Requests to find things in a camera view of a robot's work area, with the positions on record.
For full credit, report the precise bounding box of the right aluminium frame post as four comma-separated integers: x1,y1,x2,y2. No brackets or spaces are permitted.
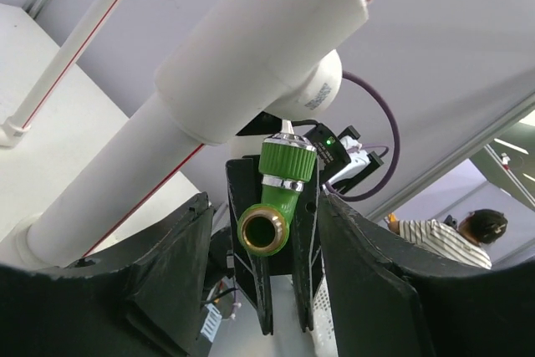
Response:
365,94,534,222

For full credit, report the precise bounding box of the person in striped shirt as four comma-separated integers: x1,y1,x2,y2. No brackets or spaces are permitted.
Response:
385,209,508,270

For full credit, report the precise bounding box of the white pipe assembly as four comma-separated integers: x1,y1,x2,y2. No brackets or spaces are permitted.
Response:
1,0,371,270

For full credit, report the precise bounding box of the right white cable duct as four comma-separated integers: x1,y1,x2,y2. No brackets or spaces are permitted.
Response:
311,278,339,357

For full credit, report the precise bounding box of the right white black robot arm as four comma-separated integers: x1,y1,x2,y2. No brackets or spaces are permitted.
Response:
226,120,383,335

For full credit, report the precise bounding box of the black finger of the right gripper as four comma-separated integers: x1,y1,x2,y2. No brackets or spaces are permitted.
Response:
291,164,322,332
225,156,275,336

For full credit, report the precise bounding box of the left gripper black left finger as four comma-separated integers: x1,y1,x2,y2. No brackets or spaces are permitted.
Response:
1,193,213,356

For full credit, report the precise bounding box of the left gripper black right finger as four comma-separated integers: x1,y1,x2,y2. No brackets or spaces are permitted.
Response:
317,195,534,356

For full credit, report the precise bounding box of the green water faucet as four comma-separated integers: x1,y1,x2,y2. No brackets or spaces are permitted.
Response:
237,120,317,257

